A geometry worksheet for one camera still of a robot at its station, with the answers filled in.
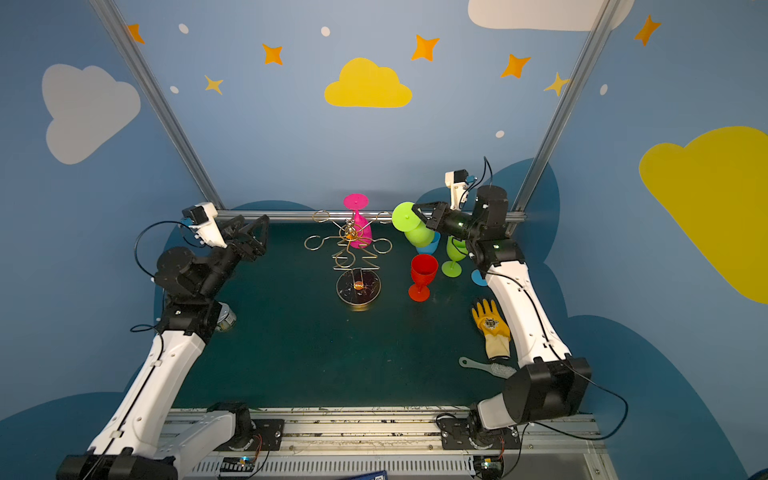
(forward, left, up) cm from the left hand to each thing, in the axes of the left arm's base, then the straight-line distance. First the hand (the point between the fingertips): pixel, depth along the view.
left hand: (251, 215), depth 66 cm
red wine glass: (+11, -43, -33) cm, 55 cm away
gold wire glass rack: (+8, -21, -39) cm, 45 cm away
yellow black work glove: (-7, -65, -41) cm, 77 cm away
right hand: (+6, -37, -1) cm, 38 cm away
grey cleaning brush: (-20, -62, -40) cm, 76 cm away
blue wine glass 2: (+14, -64, -42) cm, 78 cm away
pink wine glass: (+7, -23, -13) cm, 28 cm away
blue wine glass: (+18, -45, -31) cm, 57 cm away
